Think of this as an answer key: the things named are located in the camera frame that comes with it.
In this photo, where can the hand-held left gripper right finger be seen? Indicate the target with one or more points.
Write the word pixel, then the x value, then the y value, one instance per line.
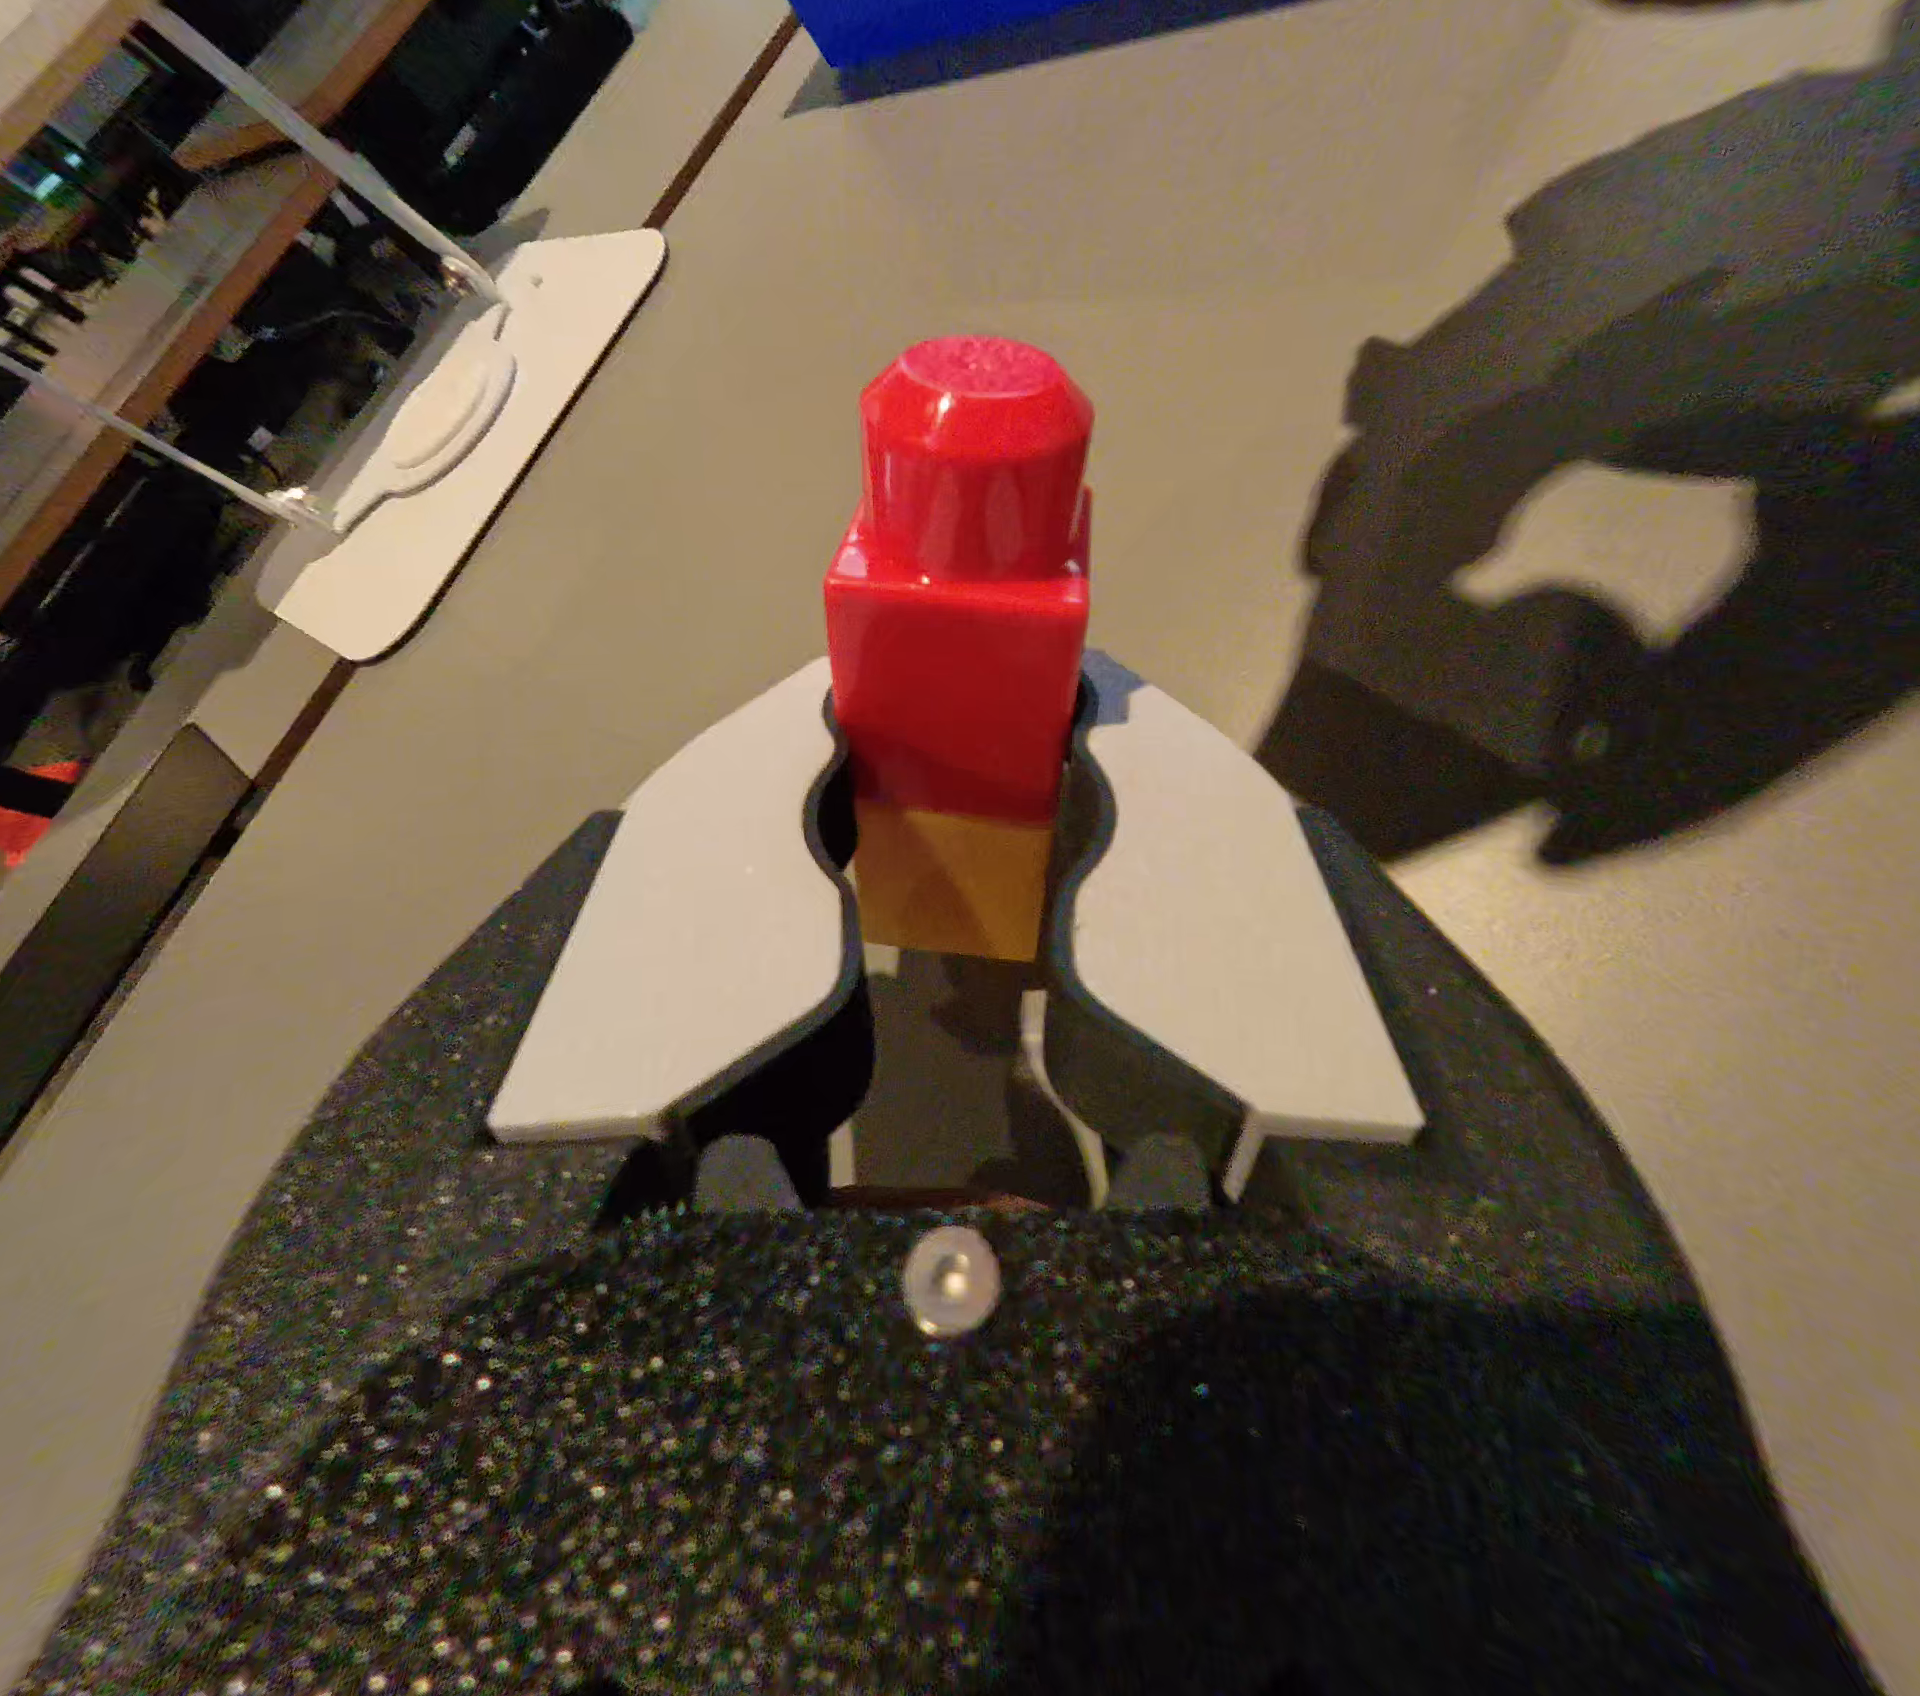
pixel 1229 960

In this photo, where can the red mega block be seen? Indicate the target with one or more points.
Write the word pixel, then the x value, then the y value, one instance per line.
pixel 961 661

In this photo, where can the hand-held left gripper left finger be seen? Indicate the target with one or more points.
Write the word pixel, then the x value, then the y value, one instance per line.
pixel 690 960

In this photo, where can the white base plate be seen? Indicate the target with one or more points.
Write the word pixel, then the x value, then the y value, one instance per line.
pixel 540 345

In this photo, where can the clear acrylic stand leg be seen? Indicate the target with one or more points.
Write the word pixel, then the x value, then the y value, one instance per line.
pixel 299 134
pixel 149 430

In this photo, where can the orange traffic cone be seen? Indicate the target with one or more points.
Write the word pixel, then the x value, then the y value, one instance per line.
pixel 29 810

